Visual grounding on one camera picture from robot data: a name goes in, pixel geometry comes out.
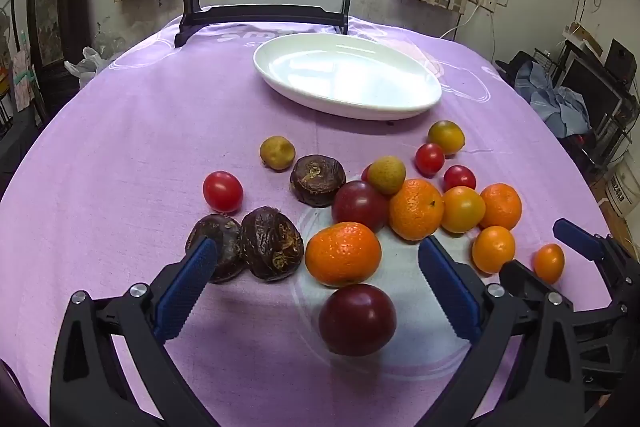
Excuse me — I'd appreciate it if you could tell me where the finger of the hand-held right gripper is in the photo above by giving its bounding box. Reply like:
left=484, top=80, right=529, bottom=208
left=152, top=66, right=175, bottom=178
left=499, top=259, right=625, bottom=326
left=553, top=217, right=640, bottom=304

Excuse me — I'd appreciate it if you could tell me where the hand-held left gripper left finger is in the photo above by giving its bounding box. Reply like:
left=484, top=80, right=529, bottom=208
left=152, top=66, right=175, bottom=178
left=50, top=237, right=221, bottom=427

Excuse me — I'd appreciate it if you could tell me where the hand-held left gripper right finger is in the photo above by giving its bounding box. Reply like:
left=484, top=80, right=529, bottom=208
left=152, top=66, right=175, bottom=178
left=418, top=236, right=584, bottom=427

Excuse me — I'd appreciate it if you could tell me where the orange cherry tomato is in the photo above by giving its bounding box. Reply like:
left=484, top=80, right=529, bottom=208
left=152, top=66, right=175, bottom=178
left=532, top=243, right=566, bottom=285
left=471, top=225, right=516, bottom=274

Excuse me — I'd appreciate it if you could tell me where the dark brown water chestnut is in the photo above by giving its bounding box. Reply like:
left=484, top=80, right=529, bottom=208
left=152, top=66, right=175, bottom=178
left=185, top=214, right=246, bottom=284
left=290, top=154, right=347, bottom=208
left=241, top=206, right=305, bottom=282

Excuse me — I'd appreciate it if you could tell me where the orange mandarin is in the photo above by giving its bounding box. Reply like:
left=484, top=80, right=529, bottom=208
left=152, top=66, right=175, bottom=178
left=479, top=183, right=522, bottom=231
left=305, top=222, right=382, bottom=287
left=389, top=178, right=445, bottom=242

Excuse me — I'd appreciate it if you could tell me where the dark red plum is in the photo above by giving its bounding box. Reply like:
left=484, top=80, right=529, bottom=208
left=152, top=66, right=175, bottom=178
left=331, top=180, right=391, bottom=233
left=318, top=283, right=397, bottom=357

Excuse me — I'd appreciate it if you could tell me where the white oval plate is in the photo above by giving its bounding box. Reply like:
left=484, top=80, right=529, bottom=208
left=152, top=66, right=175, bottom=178
left=253, top=33, right=443, bottom=121

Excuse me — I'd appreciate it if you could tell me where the white printed bucket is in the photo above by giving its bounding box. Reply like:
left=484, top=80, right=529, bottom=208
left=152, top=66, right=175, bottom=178
left=604, top=157, right=640, bottom=218

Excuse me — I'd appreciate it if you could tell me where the yellow-orange tomato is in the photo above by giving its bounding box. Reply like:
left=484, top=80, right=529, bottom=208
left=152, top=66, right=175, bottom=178
left=441, top=186, right=487, bottom=234

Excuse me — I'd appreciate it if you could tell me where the yellow-green small fruit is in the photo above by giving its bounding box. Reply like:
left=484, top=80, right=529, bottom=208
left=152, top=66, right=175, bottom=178
left=368, top=156, right=407, bottom=196

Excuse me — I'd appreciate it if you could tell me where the blue crumpled cloth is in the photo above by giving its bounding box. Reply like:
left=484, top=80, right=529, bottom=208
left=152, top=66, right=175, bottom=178
left=515, top=59, right=593, bottom=138

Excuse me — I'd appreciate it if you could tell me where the dark monitor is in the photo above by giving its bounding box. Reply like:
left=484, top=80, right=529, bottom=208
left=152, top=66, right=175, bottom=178
left=557, top=54, right=623, bottom=128

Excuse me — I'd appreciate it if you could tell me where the green-orange tomato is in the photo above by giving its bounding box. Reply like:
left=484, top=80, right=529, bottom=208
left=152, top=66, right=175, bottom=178
left=427, top=120, right=466, bottom=156

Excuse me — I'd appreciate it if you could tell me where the yellow-green round fruit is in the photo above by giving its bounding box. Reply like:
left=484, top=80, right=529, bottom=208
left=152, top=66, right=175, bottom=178
left=259, top=135, right=296, bottom=170

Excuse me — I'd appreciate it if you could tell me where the purple tablecloth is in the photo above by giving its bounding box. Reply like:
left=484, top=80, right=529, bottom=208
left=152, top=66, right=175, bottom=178
left=0, top=13, right=621, bottom=427

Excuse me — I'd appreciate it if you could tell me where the black speaker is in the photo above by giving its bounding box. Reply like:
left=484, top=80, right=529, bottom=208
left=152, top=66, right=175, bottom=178
left=606, top=39, right=638, bottom=82

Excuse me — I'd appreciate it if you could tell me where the cardboard box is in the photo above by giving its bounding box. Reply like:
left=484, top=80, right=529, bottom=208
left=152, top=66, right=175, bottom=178
left=565, top=23, right=603, bottom=58

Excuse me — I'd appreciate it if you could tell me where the white plastic bag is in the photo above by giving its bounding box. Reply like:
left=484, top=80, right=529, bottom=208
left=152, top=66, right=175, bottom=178
left=64, top=46, right=123, bottom=90

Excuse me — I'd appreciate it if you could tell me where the clear plastic bag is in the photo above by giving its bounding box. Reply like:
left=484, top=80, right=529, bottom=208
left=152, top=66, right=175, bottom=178
left=92, top=22, right=127, bottom=58

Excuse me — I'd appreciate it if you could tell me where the dark wooden cabinet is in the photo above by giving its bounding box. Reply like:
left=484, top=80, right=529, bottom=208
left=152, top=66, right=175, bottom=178
left=27, top=0, right=81, bottom=108

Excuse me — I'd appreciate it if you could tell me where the white cable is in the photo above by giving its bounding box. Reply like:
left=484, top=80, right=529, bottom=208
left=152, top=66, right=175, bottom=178
left=440, top=4, right=481, bottom=40

